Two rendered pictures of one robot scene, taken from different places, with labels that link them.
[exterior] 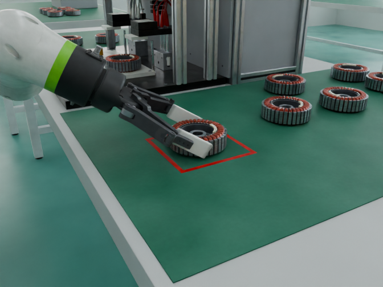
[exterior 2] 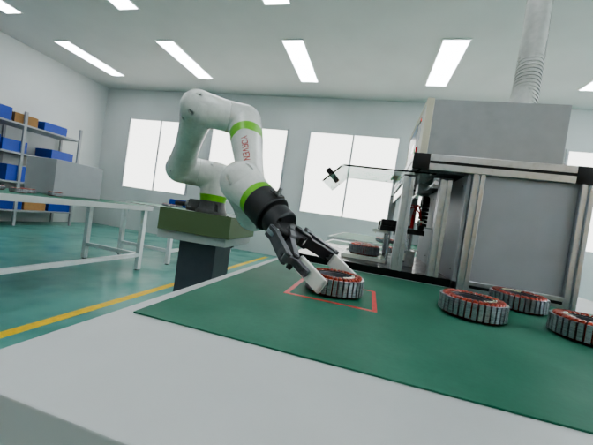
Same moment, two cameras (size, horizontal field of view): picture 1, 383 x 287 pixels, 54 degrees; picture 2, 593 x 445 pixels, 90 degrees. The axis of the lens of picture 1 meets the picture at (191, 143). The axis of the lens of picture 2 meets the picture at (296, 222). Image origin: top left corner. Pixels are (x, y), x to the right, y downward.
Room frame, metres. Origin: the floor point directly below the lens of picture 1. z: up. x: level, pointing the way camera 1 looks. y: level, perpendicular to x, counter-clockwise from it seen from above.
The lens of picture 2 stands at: (0.18, -0.34, 0.89)
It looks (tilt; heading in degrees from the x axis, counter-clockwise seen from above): 1 degrees down; 43
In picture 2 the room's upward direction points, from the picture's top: 8 degrees clockwise
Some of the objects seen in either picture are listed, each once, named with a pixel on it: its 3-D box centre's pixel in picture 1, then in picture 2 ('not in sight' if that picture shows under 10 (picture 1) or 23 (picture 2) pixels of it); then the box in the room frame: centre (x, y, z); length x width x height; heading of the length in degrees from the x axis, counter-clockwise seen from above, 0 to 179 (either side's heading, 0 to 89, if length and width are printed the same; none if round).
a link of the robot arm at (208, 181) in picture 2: not in sight; (213, 181); (0.93, 0.95, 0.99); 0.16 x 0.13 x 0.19; 160
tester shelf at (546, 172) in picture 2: not in sight; (461, 184); (1.41, -0.01, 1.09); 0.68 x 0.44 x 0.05; 29
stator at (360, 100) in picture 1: (342, 98); (590, 328); (0.89, -0.38, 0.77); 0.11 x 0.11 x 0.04
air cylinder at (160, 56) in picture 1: (165, 58); (404, 256); (1.22, 0.09, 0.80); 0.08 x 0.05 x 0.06; 29
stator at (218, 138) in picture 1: (197, 136); (334, 282); (0.66, -0.01, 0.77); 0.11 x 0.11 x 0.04
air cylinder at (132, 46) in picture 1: (137, 46); not in sight; (1.43, 0.20, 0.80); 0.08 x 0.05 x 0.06; 29
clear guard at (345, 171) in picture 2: not in sight; (376, 183); (1.08, 0.17, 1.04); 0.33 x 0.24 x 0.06; 119
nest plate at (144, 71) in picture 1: (123, 70); (363, 255); (1.15, 0.21, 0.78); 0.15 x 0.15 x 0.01; 29
